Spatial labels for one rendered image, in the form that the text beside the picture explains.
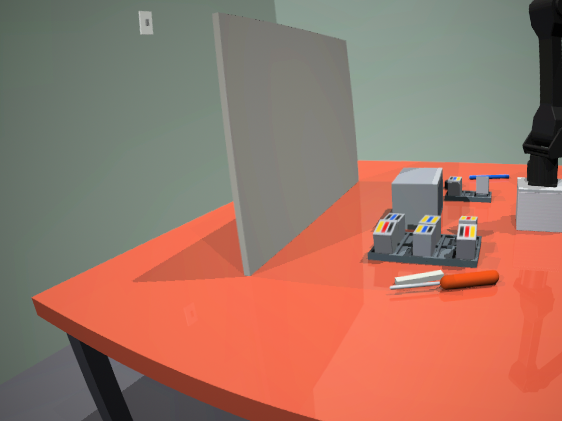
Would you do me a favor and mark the white flat bar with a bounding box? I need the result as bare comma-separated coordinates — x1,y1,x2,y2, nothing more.
395,270,444,285

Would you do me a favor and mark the orange-handled screwdriver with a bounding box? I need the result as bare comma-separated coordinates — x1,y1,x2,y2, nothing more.
389,270,499,290

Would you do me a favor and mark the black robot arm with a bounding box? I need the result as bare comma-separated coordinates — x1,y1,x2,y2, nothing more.
522,0,562,187

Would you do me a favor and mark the grey flat panel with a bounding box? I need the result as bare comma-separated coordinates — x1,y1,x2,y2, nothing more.
212,12,359,276

